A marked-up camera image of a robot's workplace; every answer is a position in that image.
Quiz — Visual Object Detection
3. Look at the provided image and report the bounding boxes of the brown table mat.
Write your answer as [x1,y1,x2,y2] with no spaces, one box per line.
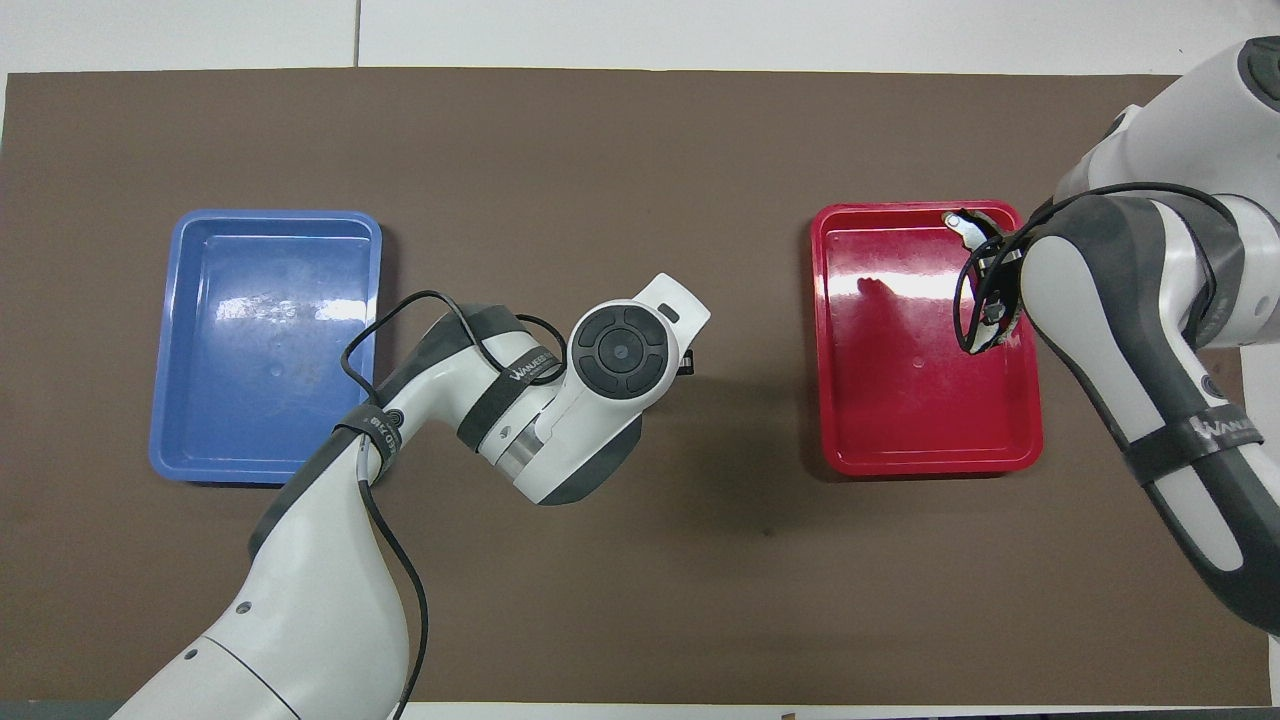
[3,68,1271,707]

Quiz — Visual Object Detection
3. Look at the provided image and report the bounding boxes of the red plastic tray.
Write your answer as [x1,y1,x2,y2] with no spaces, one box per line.
[809,200,1045,477]

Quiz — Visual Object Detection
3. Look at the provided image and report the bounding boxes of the black printed arm strap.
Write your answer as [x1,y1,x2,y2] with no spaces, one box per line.
[470,340,567,453]
[1122,408,1269,488]

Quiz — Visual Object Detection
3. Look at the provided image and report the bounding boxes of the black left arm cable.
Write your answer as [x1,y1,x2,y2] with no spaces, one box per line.
[340,290,568,720]

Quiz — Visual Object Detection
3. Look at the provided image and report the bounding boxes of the curved white-backed brake shoe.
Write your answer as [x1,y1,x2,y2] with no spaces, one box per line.
[943,208,1023,357]

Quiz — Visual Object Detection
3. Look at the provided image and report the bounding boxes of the black printed right arm strap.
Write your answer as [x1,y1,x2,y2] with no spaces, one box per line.
[1122,408,1269,488]

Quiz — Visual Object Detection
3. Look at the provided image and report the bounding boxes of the blue plastic tray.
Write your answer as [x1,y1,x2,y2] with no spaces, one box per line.
[148,209,384,487]

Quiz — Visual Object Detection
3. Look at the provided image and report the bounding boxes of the black printed left arm strap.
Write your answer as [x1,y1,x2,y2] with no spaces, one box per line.
[470,340,567,453]

